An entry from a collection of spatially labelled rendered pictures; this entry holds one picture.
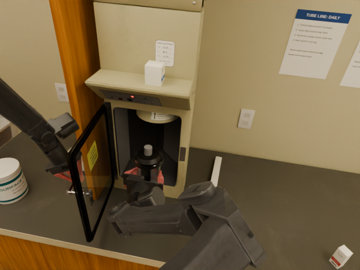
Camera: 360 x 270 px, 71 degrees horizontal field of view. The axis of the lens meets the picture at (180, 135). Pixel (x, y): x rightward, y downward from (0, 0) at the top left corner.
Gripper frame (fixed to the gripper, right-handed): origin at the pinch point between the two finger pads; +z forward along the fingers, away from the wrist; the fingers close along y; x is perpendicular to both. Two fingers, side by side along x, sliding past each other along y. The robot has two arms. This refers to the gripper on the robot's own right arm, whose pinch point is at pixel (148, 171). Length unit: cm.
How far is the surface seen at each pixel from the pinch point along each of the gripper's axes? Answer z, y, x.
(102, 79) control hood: 2.2, 14.8, -32.3
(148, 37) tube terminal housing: 9.4, 2.2, -44.2
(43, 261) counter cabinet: -11, 44, 50
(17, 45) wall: 56, 84, -25
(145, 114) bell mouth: 13.9, 4.4, -15.5
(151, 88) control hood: -0.1, -1.1, -31.9
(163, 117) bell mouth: 13.7, -2.4, -15.4
